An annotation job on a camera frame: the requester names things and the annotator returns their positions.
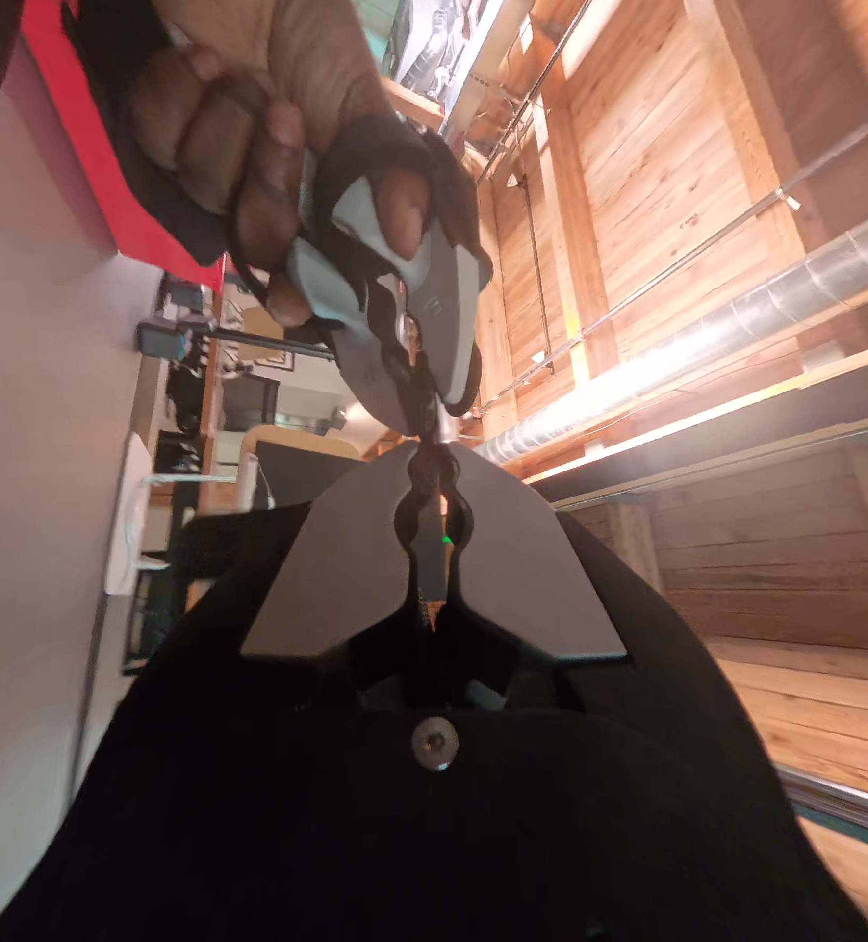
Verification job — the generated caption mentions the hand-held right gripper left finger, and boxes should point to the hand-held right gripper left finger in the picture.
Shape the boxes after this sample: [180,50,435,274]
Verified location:
[240,440,416,658]

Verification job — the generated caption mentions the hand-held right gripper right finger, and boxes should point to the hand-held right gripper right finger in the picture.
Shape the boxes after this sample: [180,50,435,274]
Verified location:
[449,442,628,661]

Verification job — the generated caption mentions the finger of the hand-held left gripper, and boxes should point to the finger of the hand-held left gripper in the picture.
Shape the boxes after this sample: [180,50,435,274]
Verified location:
[330,322,416,435]
[405,221,484,413]

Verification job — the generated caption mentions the thin black cable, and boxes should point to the thin black cable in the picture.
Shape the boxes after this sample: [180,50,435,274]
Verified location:
[379,280,472,634]

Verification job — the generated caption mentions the red plastic bin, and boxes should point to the red plastic bin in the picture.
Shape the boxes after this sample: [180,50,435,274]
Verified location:
[21,0,228,289]

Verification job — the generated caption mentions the person's left hand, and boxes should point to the person's left hand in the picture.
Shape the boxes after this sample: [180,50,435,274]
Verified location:
[127,0,435,328]

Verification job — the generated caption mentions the grey battery charger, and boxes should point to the grey battery charger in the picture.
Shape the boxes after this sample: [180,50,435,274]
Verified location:
[137,320,185,362]

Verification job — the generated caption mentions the white stand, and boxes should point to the white stand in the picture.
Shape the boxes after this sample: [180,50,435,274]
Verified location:
[104,430,258,597]

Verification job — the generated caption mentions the silver ventilation duct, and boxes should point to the silver ventilation duct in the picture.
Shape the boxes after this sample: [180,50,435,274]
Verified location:
[478,199,868,472]

